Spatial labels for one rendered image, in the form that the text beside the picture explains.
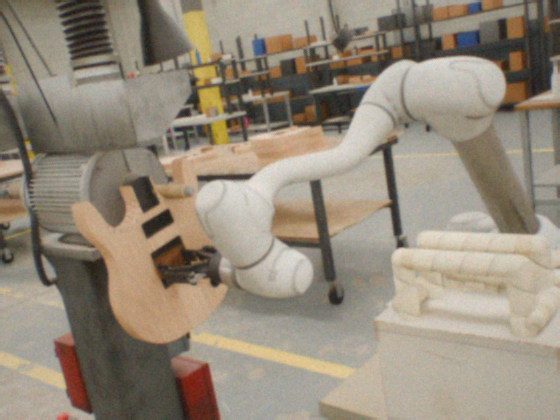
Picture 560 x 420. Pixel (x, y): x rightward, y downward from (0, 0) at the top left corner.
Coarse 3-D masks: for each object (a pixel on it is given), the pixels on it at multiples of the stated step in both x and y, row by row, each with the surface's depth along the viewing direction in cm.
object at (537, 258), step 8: (528, 256) 88; (536, 256) 87; (544, 256) 87; (536, 264) 87; (544, 264) 87; (536, 272) 88; (544, 272) 87; (552, 272) 88; (536, 280) 88; (544, 280) 88; (552, 280) 88; (536, 288) 88; (544, 288) 88
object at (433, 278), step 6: (420, 246) 98; (420, 276) 100; (426, 276) 99; (432, 276) 99; (438, 276) 99; (432, 282) 99; (438, 282) 99; (432, 288) 99; (438, 288) 99; (432, 294) 99; (438, 294) 99
